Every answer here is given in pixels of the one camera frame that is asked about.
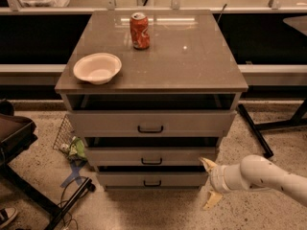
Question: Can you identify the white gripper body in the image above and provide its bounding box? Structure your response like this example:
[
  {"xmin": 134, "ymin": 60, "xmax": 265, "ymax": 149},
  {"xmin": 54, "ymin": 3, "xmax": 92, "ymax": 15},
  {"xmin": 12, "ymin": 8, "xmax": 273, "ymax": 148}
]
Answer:
[{"xmin": 209, "ymin": 164, "xmax": 249, "ymax": 194}]

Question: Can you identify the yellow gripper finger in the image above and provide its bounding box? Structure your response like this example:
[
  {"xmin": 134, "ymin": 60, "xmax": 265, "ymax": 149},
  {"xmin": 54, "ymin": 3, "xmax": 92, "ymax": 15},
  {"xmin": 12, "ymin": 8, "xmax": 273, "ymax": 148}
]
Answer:
[
  {"xmin": 203, "ymin": 190, "xmax": 223, "ymax": 211},
  {"xmin": 199, "ymin": 157, "xmax": 217, "ymax": 173}
]

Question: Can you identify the grey drawer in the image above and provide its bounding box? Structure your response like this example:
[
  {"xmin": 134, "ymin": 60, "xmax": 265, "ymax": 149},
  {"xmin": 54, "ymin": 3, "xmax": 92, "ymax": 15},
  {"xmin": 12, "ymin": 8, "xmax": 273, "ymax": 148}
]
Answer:
[
  {"xmin": 84, "ymin": 147, "xmax": 217, "ymax": 167},
  {"xmin": 67, "ymin": 110, "xmax": 236, "ymax": 137},
  {"xmin": 96, "ymin": 172, "xmax": 207, "ymax": 189}
]

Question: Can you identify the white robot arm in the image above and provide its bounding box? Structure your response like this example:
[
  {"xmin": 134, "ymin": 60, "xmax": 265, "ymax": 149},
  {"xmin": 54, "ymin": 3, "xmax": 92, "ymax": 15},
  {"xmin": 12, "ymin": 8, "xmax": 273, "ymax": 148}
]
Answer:
[{"xmin": 200, "ymin": 155, "xmax": 307, "ymax": 210}]

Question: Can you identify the grey drawer cabinet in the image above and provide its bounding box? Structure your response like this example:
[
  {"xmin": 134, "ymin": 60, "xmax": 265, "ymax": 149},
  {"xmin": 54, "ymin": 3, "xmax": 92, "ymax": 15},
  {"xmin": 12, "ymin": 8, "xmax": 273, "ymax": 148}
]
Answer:
[{"xmin": 54, "ymin": 9, "xmax": 249, "ymax": 192}]

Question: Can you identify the black metal stand right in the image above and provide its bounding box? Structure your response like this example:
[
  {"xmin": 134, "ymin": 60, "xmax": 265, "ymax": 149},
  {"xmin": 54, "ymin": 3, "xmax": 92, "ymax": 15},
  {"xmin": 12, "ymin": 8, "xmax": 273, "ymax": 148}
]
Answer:
[{"xmin": 238, "ymin": 100, "xmax": 307, "ymax": 158}]

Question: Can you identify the green crumpled packet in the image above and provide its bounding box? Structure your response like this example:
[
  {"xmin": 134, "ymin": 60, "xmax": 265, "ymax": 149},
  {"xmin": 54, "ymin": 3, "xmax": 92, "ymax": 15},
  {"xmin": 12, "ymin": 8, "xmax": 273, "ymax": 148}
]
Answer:
[{"xmin": 59, "ymin": 136, "xmax": 87, "ymax": 161}]

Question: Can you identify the white paper bowl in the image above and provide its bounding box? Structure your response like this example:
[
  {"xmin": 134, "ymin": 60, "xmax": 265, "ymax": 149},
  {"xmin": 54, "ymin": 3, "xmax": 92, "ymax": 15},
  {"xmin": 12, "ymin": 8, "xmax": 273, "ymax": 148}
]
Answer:
[{"xmin": 73, "ymin": 53, "xmax": 122, "ymax": 85}]

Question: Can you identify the orange soda can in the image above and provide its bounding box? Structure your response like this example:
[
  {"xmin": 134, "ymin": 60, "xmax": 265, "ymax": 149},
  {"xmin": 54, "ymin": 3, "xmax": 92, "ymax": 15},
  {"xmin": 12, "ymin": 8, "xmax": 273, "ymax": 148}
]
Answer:
[{"xmin": 130, "ymin": 12, "xmax": 150, "ymax": 50}]

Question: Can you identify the metal window railing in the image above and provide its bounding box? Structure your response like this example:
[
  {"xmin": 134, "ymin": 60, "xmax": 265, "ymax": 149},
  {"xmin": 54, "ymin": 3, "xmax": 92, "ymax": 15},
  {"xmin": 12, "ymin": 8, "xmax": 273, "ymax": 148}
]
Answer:
[{"xmin": 0, "ymin": 0, "xmax": 307, "ymax": 16}]

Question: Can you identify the black chair left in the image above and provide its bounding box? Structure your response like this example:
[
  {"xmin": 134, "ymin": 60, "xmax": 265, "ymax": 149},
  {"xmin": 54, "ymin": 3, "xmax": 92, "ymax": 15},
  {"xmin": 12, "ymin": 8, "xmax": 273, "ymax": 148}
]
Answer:
[{"xmin": 0, "ymin": 100, "xmax": 95, "ymax": 230}]

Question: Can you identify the black white sneaker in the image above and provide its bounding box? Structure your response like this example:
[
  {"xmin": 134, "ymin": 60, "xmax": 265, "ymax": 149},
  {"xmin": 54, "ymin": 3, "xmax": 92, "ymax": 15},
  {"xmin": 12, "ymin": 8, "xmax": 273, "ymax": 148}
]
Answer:
[{"xmin": 0, "ymin": 207, "xmax": 18, "ymax": 230}]

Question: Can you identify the black floor cable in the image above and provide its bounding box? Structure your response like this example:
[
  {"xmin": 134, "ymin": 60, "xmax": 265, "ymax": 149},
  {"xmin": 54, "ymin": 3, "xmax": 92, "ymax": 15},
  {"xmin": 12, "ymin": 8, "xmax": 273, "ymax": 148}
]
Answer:
[{"xmin": 57, "ymin": 175, "xmax": 91, "ymax": 230}]

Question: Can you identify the wire mesh basket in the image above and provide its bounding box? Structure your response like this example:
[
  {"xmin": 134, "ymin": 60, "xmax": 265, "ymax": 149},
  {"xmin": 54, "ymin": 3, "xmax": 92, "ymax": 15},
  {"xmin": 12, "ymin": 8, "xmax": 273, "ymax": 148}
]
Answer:
[{"xmin": 53, "ymin": 116, "xmax": 74, "ymax": 150}]

